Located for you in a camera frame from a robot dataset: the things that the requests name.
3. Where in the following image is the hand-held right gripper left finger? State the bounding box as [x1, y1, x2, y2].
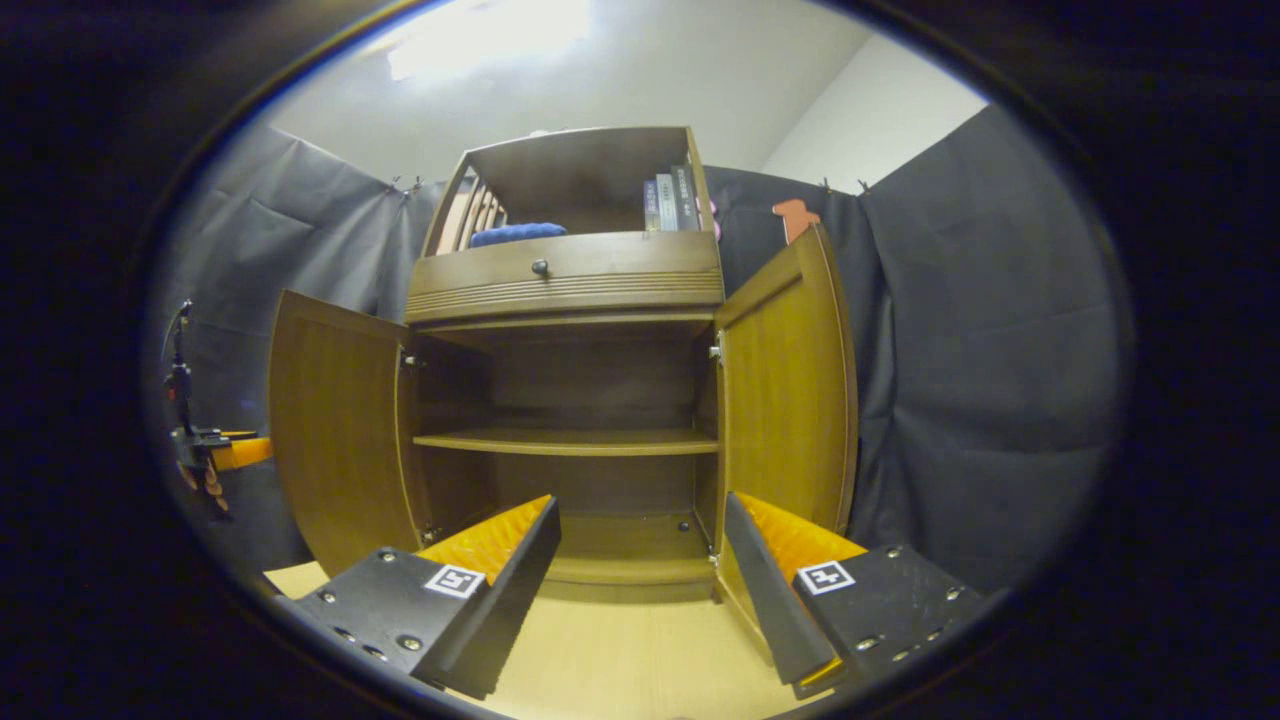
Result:
[298, 494, 563, 701]

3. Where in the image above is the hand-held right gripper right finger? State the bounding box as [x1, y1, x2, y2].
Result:
[722, 491, 986, 701]

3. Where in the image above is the wooden shoe cabinet door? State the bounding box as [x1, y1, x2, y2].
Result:
[712, 222, 859, 666]
[268, 290, 433, 579]

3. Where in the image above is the wooden double-door shoe cabinet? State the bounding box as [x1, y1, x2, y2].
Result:
[268, 125, 859, 666]

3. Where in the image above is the wooden inner shelf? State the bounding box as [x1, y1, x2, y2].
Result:
[413, 428, 721, 457]

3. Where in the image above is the black backdrop cloth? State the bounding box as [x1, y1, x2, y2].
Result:
[150, 100, 1136, 601]

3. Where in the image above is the blue folded towel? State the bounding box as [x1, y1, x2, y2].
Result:
[468, 222, 568, 249]

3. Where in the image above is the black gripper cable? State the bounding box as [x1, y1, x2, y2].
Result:
[160, 300, 194, 403]

